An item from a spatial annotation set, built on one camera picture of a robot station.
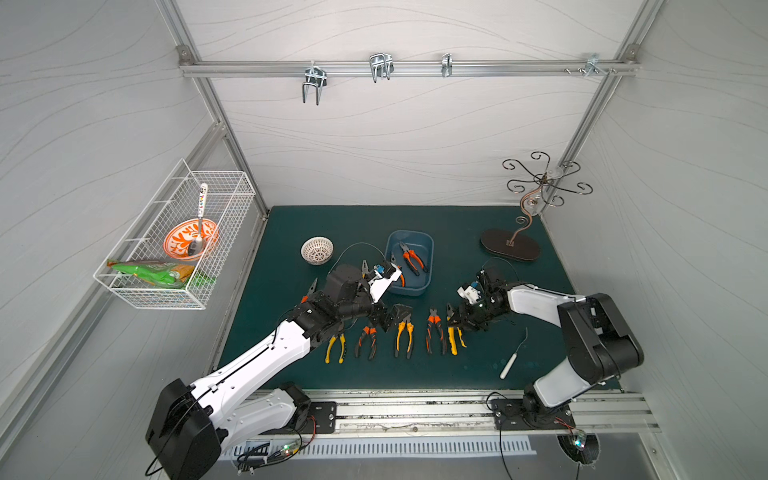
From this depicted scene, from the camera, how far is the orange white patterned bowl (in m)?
0.66

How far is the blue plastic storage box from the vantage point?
0.99m

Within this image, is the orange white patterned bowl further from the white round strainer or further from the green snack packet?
the white round strainer

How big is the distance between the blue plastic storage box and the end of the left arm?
0.96 feet

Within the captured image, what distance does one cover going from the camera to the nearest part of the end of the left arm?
65cm

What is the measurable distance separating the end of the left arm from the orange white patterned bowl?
405 millimetres

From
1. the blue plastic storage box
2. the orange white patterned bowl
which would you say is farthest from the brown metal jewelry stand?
the orange white patterned bowl

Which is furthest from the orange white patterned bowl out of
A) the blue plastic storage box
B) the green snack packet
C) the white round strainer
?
the blue plastic storage box

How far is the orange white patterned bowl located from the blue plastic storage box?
1.74 feet
